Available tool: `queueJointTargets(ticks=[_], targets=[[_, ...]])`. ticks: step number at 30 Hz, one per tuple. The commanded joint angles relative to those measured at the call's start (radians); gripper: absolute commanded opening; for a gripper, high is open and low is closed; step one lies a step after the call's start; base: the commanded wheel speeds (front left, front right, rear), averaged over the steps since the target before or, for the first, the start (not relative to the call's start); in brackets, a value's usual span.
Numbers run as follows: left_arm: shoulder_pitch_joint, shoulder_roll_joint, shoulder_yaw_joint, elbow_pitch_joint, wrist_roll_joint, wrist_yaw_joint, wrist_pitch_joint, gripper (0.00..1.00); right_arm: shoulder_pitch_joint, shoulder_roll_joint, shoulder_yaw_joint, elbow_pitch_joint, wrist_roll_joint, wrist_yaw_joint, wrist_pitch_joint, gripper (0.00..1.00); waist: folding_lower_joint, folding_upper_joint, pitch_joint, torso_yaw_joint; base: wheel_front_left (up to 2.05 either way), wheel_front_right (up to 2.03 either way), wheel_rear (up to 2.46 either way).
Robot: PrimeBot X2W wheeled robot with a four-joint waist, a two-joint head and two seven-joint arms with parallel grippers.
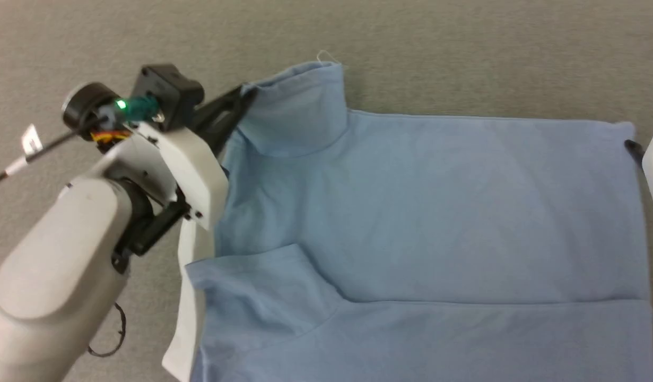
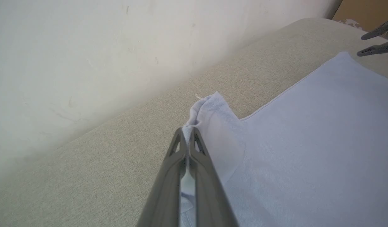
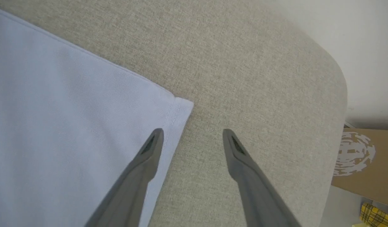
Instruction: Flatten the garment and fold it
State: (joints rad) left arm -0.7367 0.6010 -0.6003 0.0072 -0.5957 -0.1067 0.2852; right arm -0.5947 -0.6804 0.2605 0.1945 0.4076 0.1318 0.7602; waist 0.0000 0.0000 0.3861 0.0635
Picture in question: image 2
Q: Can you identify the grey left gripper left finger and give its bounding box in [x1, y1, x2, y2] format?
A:
[136, 127, 189, 227]

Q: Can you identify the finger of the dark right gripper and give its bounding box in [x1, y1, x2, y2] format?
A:
[357, 40, 388, 57]
[361, 17, 388, 40]

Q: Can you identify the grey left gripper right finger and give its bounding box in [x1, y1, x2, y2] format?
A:
[188, 127, 240, 227]

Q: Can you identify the light blue polo shirt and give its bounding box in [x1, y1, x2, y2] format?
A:
[178, 51, 388, 227]

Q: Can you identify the brown cardboard panel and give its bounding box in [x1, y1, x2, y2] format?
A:
[332, 0, 388, 32]

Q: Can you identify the grey fabric sofa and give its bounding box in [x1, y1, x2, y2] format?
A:
[0, 17, 388, 227]

